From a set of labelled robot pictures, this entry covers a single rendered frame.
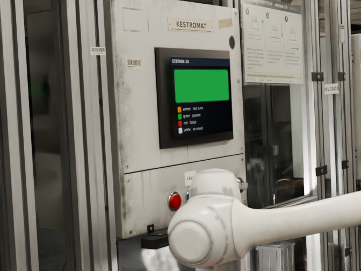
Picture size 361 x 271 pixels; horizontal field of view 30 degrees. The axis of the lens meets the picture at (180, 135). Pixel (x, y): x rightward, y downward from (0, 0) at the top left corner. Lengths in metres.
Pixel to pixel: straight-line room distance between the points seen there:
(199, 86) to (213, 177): 0.22
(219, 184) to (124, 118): 0.22
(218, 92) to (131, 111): 0.26
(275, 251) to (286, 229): 0.98
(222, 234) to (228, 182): 0.20
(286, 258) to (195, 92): 0.89
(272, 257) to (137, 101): 0.98
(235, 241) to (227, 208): 0.06
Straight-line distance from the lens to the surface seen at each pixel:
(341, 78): 2.09
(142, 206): 1.30
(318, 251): 1.98
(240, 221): 1.14
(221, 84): 1.47
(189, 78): 1.38
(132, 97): 1.28
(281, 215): 1.15
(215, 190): 1.27
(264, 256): 2.15
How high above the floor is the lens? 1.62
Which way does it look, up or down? 3 degrees down
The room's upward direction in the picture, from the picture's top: 3 degrees counter-clockwise
